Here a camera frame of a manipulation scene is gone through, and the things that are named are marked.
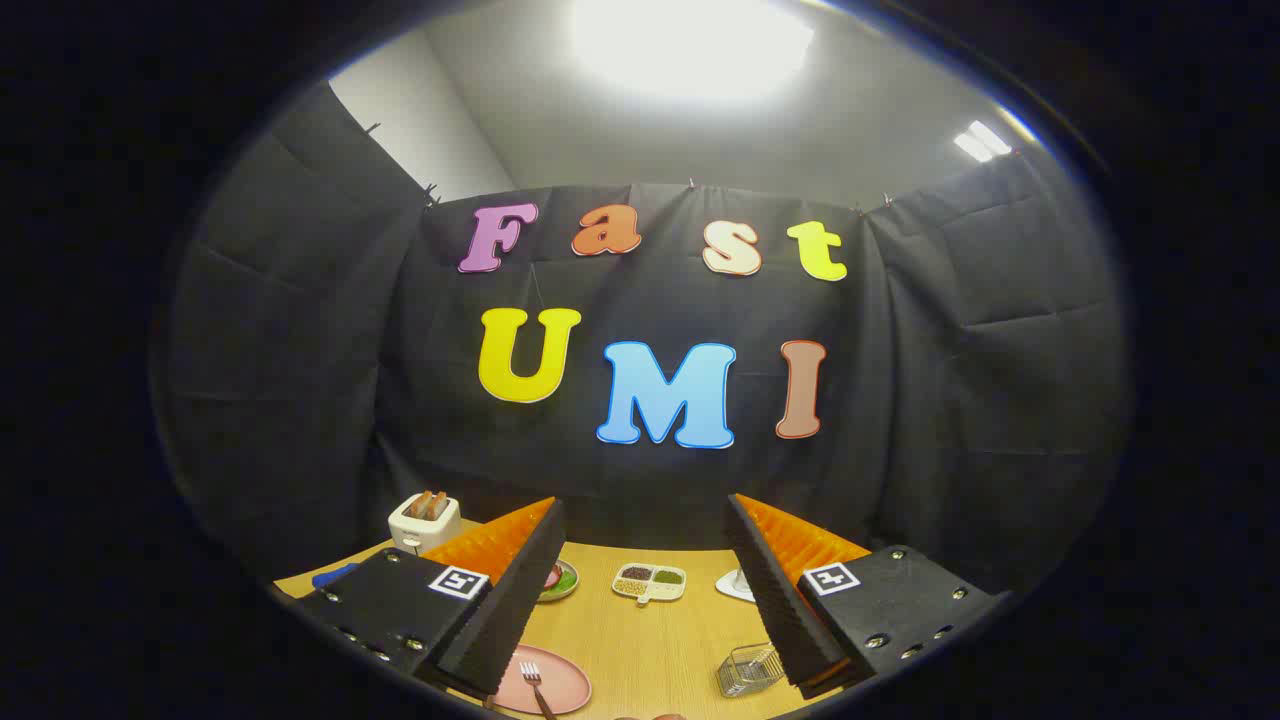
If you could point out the white toaster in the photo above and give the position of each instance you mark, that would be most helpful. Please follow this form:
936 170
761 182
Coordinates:
420 530

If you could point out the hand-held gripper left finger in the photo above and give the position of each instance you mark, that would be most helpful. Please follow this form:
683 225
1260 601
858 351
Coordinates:
510 610

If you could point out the white square coaster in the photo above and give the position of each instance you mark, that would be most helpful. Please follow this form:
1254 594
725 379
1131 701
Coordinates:
730 588

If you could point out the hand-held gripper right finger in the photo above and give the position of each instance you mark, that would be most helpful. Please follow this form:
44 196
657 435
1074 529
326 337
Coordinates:
780 600

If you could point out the white divided dish with beans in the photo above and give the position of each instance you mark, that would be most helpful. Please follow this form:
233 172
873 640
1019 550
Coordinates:
650 583

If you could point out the pink plate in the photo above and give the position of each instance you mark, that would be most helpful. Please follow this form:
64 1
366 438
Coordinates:
565 685

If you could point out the large round ceiling light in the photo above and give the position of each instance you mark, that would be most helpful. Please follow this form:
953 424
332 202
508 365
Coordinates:
690 45

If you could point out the oval plate of food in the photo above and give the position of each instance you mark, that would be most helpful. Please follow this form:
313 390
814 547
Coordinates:
565 582

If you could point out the black backdrop cloth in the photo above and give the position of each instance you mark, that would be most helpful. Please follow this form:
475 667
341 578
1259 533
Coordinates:
300 350

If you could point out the blue cloth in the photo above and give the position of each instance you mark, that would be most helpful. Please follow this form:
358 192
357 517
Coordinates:
335 576

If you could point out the toast slices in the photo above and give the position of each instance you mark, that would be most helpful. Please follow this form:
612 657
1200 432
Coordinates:
428 504

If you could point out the small ceiling light panel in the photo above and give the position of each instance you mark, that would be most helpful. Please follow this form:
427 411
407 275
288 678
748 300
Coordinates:
982 140

